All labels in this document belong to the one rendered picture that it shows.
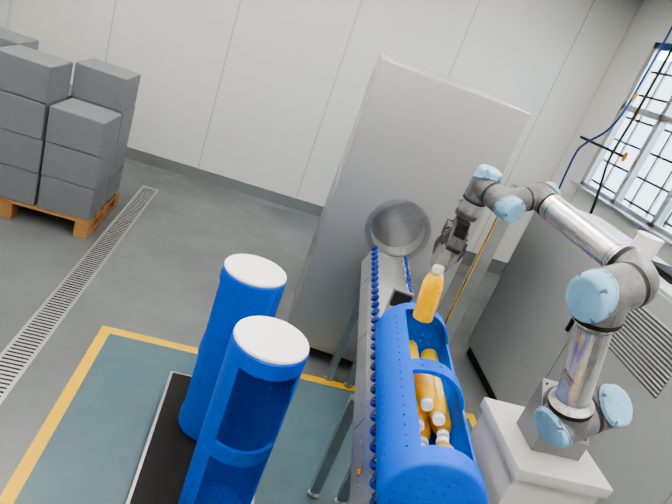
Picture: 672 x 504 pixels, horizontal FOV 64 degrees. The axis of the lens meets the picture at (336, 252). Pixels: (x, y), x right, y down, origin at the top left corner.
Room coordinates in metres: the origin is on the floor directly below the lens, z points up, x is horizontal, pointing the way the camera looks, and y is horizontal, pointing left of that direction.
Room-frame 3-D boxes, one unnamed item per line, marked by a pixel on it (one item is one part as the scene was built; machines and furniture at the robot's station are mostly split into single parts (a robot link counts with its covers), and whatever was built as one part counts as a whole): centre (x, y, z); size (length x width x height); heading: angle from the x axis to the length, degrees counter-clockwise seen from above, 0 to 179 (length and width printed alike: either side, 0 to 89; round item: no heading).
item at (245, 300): (2.12, 0.30, 0.59); 0.28 x 0.28 x 0.88
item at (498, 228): (2.55, -0.69, 0.85); 0.06 x 0.06 x 1.70; 4
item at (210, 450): (1.66, 0.10, 0.59); 0.28 x 0.28 x 0.88
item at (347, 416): (2.08, -0.32, 0.31); 0.06 x 0.06 x 0.63; 4
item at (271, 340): (1.66, 0.10, 1.03); 0.28 x 0.28 x 0.01
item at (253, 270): (2.12, 0.30, 1.03); 0.28 x 0.28 x 0.01
